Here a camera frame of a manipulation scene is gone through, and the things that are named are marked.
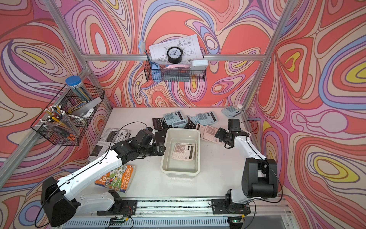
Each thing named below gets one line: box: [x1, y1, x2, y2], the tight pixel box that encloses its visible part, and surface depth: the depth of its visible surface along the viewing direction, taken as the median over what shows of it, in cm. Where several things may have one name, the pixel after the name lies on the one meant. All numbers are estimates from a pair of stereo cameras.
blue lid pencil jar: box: [65, 75, 92, 103], surface depth 74 cm
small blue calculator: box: [171, 119, 187, 129], surface depth 107 cm
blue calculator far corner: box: [221, 105, 243, 118], surface depth 117 cm
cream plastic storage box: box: [160, 127, 201, 178], surface depth 91 cm
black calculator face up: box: [152, 117, 173, 132], surface depth 109 cm
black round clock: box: [166, 46, 183, 64], surface depth 80 cm
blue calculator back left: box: [163, 110, 185, 126], surface depth 113 cm
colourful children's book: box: [94, 164, 136, 194], surface depth 80 cm
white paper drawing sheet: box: [148, 34, 204, 65], surface depth 84 cm
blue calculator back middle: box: [196, 111, 219, 126], surface depth 111 cm
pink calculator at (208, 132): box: [195, 122, 224, 145], surface depth 101 cm
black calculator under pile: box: [183, 120, 196, 130], surface depth 103 cm
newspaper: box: [87, 127, 132, 164], surface depth 98 cm
